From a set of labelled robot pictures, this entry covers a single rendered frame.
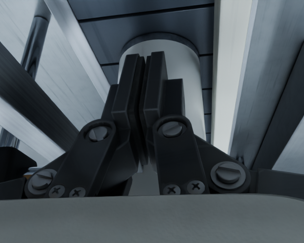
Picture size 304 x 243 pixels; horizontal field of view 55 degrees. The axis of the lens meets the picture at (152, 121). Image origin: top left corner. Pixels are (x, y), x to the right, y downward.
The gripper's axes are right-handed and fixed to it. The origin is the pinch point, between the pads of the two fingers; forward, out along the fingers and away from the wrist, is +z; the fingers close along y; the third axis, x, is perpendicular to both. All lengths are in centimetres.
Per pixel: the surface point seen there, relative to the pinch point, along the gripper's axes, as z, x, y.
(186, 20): 6.5, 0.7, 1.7
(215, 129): 5.5, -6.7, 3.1
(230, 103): 4.3, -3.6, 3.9
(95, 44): 6.8, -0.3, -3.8
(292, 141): 12.5, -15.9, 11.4
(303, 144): 12.8, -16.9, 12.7
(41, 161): 22.3, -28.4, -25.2
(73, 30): 6.6, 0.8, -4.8
